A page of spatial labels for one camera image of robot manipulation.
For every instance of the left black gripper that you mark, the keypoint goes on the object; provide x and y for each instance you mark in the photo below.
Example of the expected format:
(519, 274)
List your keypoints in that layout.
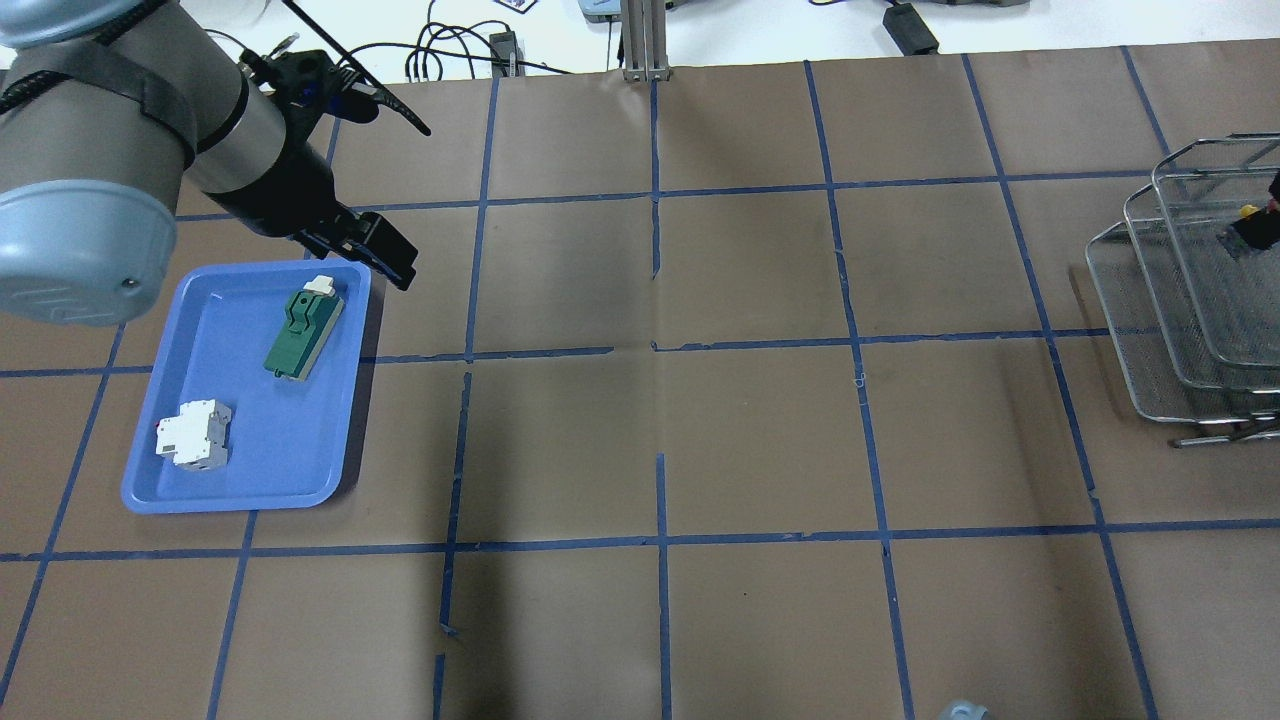
(283, 193)

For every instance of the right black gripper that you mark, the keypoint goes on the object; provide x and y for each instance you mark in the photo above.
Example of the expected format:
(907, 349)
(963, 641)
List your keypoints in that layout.
(1255, 233)

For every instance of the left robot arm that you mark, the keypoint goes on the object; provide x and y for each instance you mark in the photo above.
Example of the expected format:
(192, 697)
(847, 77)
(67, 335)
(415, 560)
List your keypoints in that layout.
(110, 106)

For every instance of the green relay module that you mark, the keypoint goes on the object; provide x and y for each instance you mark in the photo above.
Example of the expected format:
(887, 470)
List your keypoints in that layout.
(310, 315)

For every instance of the blue plastic tray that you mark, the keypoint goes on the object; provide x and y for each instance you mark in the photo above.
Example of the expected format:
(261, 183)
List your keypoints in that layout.
(287, 440)

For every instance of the white circuit breaker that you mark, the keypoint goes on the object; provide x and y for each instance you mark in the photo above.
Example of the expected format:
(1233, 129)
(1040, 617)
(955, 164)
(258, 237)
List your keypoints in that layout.
(196, 439)

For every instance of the black power adapter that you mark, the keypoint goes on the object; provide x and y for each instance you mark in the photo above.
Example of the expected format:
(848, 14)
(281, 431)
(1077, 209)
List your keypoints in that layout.
(908, 30)

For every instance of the wire mesh shelf rack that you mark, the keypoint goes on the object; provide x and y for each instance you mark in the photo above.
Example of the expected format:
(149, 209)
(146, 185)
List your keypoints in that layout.
(1195, 331)

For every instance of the aluminium frame post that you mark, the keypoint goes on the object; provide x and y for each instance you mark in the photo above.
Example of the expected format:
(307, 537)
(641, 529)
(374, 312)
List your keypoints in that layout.
(644, 41)

